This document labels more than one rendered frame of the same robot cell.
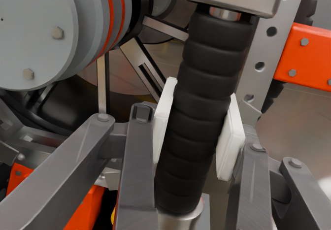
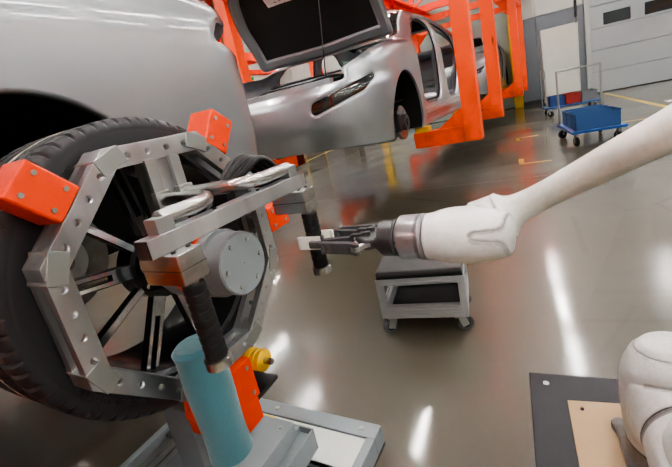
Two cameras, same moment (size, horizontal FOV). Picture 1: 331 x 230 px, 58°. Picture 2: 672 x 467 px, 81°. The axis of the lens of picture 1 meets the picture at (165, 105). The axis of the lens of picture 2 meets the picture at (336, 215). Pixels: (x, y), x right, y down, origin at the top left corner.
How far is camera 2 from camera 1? 78 cm
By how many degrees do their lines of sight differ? 58
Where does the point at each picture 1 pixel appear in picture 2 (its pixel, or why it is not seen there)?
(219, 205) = not seen: hidden behind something
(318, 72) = (280, 218)
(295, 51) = (271, 216)
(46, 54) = (259, 264)
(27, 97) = (148, 367)
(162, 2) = (83, 260)
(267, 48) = (264, 222)
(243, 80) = (265, 240)
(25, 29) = (251, 260)
